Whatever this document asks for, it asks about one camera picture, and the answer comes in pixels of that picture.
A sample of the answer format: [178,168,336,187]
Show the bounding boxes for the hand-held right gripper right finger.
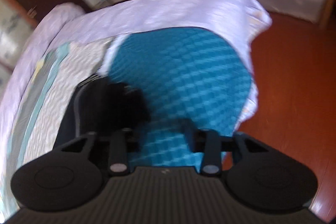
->
[187,126,266,175]

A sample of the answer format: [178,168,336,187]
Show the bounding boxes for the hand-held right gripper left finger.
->
[53,129,132,175]

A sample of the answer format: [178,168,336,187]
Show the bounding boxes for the black pants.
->
[52,80,151,154]

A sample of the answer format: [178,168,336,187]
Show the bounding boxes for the teal patterned bed cover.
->
[5,27,259,170]

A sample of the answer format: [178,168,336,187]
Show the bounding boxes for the lavender floral quilt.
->
[0,0,273,203]

